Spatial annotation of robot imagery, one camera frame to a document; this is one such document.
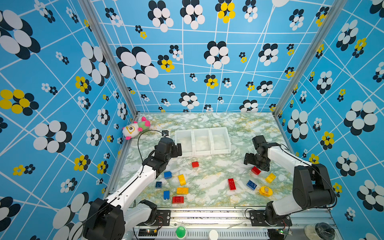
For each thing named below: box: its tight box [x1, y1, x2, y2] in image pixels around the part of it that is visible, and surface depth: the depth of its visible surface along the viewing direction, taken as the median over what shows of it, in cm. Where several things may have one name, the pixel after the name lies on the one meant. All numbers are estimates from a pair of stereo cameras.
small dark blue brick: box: [155, 181, 163, 189], surface depth 85 cm
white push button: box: [209, 229, 219, 240], surface depth 64 cm
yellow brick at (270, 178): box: [265, 173, 277, 184], surface depth 87 cm
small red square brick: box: [191, 161, 199, 168], surface depth 93 cm
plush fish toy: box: [122, 116, 151, 140], surface depth 104 cm
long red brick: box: [228, 178, 237, 191], surface depth 84 cm
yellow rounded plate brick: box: [259, 186, 274, 197], surface depth 81 cm
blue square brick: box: [163, 171, 172, 180], surface depth 88 cm
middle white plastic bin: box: [191, 128, 214, 157], surface depth 101 cm
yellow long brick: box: [176, 187, 189, 194], surface depth 83 cm
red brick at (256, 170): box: [251, 166, 262, 176], surface depth 88 cm
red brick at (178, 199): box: [172, 196, 184, 204], surface depth 80 cm
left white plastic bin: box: [175, 129, 193, 156], surface depth 103 cm
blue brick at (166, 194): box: [163, 190, 170, 200], surface depth 82 cm
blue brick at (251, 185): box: [246, 179, 257, 191], surface depth 84 cm
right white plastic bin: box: [210, 127, 232, 155], surface depth 102 cm
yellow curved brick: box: [178, 174, 187, 186], surface depth 88 cm
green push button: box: [175, 226, 187, 240], surface depth 63 cm
